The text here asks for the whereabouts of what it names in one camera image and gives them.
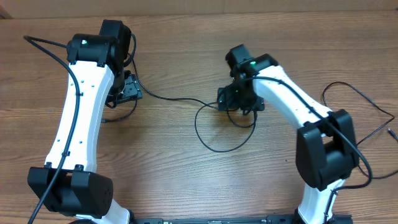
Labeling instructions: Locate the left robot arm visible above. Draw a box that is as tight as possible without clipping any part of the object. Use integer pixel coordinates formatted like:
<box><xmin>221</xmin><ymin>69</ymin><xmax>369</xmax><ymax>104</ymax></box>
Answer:
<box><xmin>27</xmin><ymin>20</ymin><xmax>143</xmax><ymax>223</ymax></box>

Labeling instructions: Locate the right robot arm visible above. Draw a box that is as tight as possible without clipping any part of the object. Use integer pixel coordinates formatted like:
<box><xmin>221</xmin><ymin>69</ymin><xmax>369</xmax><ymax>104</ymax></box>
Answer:
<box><xmin>217</xmin><ymin>45</ymin><xmax>359</xmax><ymax>223</ymax></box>

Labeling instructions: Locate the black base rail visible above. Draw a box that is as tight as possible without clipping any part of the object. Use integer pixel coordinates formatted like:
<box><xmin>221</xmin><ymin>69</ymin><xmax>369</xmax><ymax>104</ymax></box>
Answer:
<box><xmin>133</xmin><ymin>214</ymin><xmax>354</xmax><ymax>224</ymax></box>

